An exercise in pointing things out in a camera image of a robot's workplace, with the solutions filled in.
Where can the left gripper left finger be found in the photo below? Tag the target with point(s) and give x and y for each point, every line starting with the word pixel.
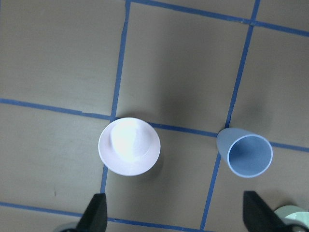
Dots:
pixel 94 218

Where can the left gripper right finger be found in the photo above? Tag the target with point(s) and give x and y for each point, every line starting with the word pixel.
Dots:
pixel 258 216

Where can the green plate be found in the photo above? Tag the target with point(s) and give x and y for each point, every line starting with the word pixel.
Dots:
pixel 291 214

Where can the pink bowl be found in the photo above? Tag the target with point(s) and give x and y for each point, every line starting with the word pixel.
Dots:
pixel 129 146

